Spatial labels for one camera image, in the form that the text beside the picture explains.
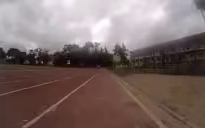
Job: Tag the small white building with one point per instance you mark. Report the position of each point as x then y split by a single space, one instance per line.
116 60

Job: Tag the row of trees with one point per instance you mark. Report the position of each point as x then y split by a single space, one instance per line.
83 56

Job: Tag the red running track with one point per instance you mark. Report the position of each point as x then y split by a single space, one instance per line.
90 110

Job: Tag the long multi-storey building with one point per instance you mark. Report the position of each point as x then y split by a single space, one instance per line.
176 51

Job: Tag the dry grass field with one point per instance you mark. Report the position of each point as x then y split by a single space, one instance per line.
183 91

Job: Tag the dark fence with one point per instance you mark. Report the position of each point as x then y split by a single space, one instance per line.
190 68

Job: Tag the concrete kerb strip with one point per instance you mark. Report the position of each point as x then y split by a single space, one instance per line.
175 115

